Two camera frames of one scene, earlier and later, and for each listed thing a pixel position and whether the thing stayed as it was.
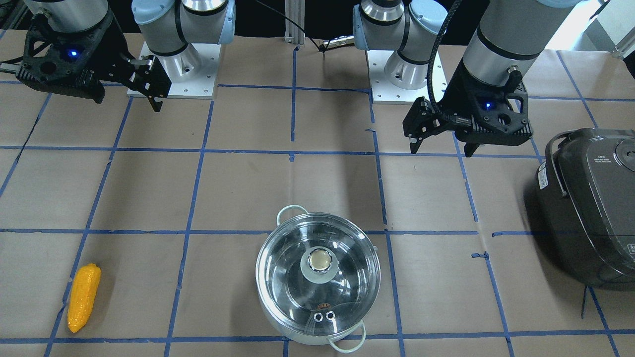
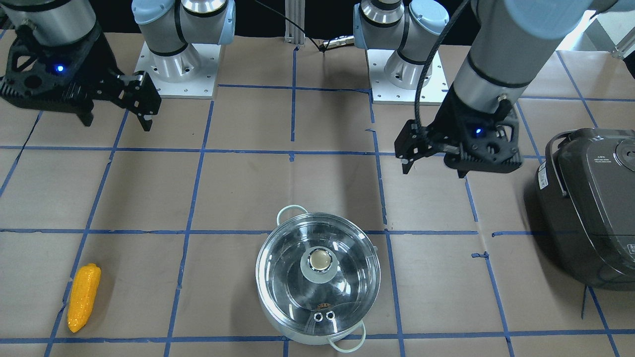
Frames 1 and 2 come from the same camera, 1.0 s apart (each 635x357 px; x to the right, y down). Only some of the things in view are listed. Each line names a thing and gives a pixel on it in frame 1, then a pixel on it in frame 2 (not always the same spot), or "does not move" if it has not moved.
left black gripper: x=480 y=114 -> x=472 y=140
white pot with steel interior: x=317 y=276 does not move
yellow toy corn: x=83 y=291 does not move
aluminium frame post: x=294 y=11 does not move
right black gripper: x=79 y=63 -> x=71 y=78
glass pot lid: x=318 y=273 does not move
